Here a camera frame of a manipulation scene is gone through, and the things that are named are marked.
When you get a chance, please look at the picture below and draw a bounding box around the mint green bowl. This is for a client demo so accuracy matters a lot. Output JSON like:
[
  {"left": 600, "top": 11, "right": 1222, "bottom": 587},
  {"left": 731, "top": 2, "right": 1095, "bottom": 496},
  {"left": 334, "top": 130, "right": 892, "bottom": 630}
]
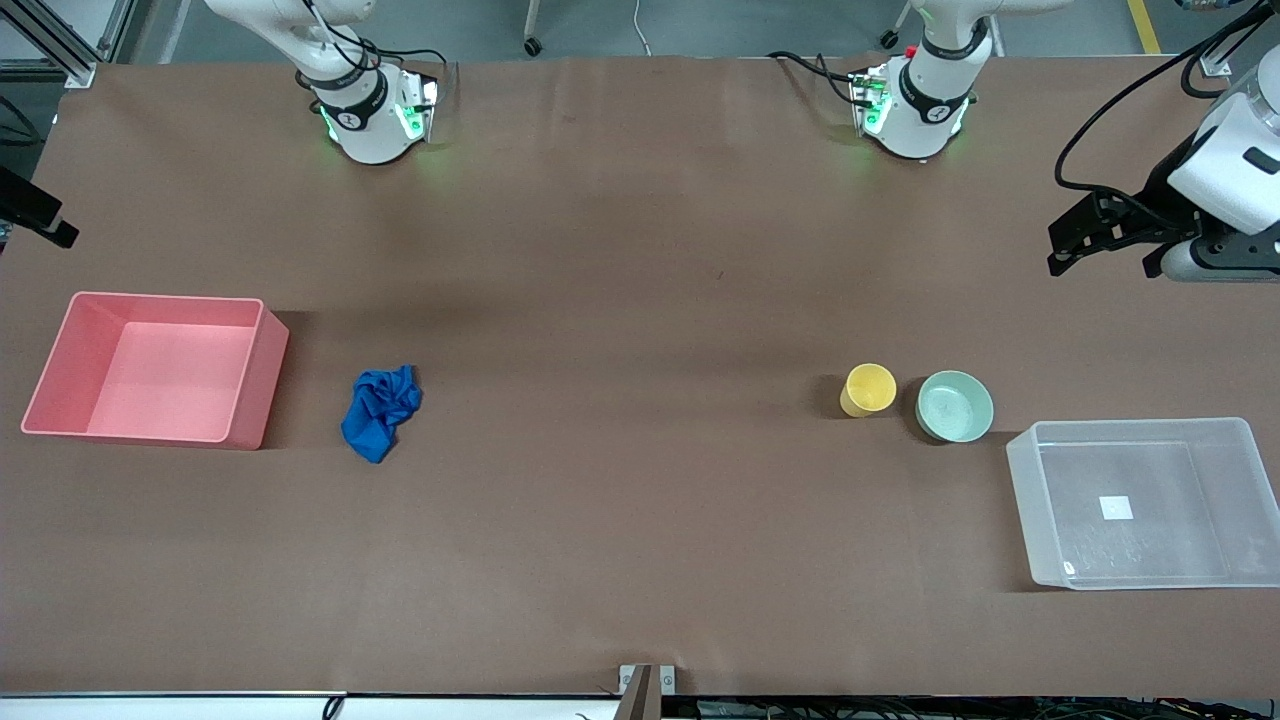
[{"left": 916, "top": 370, "right": 995, "bottom": 444}]

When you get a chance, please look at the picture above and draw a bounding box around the blue cloth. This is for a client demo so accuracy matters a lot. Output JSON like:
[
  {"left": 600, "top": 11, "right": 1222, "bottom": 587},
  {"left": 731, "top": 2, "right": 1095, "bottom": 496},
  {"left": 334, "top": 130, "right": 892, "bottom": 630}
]
[{"left": 341, "top": 365, "right": 423, "bottom": 464}]

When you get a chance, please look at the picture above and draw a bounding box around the clear plastic box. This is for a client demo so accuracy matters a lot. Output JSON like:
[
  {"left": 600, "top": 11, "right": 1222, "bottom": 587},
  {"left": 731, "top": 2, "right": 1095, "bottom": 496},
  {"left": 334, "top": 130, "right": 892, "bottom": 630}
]
[{"left": 1006, "top": 417, "right": 1280, "bottom": 591}]

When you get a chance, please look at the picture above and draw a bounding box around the pink plastic bin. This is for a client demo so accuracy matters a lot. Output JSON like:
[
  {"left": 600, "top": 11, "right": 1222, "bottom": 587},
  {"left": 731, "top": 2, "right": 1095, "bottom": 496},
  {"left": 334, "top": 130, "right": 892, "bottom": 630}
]
[{"left": 20, "top": 291, "right": 291, "bottom": 451}]

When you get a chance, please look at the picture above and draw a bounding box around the yellow plastic cup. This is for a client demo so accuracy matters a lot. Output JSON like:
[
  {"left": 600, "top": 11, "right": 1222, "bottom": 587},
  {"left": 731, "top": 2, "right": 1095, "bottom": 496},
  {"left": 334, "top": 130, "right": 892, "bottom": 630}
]
[{"left": 839, "top": 363, "right": 898, "bottom": 419}]

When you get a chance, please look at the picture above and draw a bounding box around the brown table cover sheet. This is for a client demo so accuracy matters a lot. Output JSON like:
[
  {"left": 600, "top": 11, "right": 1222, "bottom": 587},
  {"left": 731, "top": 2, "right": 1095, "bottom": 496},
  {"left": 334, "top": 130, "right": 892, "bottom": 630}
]
[{"left": 0, "top": 55, "right": 1280, "bottom": 698}]

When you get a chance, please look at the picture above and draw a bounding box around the white table edge strip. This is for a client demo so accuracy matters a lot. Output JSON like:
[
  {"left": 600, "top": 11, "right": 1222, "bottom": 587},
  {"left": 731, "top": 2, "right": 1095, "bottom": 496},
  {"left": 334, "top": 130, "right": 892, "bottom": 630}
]
[{"left": 0, "top": 691, "right": 621, "bottom": 720}]

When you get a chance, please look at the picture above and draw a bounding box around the aluminium frame profile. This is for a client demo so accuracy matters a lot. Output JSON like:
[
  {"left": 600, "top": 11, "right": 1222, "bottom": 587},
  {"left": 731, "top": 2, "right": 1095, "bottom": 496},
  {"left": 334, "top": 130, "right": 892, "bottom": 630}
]
[{"left": 0, "top": 0, "right": 137, "bottom": 91}]

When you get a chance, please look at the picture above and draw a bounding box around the black left arm base cable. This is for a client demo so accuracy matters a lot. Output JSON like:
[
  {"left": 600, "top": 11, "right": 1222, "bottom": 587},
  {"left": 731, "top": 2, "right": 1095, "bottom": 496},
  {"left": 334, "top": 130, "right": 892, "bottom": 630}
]
[{"left": 768, "top": 50, "right": 873, "bottom": 107}]

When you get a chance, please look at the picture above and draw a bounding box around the black arm base cable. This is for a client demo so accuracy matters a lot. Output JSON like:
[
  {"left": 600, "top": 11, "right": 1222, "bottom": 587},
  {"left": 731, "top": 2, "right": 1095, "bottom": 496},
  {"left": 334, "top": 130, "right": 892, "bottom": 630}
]
[
  {"left": 768, "top": 50, "right": 873, "bottom": 107},
  {"left": 296, "top": 0, "right": 451, "bottom": 96}
]

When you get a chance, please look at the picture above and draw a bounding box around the black right arm base cable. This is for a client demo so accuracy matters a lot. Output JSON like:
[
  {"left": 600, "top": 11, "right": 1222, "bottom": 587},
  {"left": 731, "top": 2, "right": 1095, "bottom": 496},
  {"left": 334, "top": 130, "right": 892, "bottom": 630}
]
[{"left": 296, "top": 0, "right": 451, "bottom": 96}]

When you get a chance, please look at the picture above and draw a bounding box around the metal table edge bracket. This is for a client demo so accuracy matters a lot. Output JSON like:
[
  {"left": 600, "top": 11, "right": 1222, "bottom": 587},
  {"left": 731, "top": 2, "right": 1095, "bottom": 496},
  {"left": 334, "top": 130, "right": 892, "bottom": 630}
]
[{"left": 618, "top": 664, "right": 677, "bottom": 720}]

